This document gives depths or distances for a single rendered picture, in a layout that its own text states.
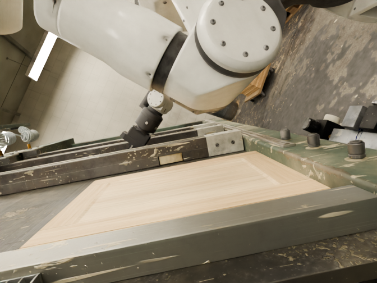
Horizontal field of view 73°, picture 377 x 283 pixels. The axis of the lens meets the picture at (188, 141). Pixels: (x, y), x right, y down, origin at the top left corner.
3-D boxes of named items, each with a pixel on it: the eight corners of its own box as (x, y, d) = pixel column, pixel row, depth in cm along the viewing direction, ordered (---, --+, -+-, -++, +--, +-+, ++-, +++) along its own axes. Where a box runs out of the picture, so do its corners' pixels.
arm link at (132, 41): (72, 65, 31) (212, 141, 32) (39, 4, 21) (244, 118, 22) (117, 1, 33) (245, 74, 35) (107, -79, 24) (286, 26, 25)
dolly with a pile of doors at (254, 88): (278, 64, 370) (253, 53, 366) (266, 97, 364) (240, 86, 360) (261, 77, 430) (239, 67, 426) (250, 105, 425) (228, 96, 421)
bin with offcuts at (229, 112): (242, 97, 500) (211, 85, 494) (233, 122, 495) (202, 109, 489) (234, 103, 551) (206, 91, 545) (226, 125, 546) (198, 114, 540)
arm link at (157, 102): (162, 127, 103) (178, 103, 103) (152, 122, 93) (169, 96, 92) (141, 112, 106) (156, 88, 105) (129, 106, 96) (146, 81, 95)
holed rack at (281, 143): (295, 145, 60) (295, 143, 60) (283, 147, 60) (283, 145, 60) (206, 119, 223) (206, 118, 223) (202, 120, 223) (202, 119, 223)
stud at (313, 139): (322, 146, 54) (321, 133, 54) (311, 149, 54) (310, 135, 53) (316, 145, 56) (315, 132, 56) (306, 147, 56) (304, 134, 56)
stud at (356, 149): (369, 158, 41) (368, 140, 41) (355, 161, 41) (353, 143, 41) (359, 155, 44) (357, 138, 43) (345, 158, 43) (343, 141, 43)
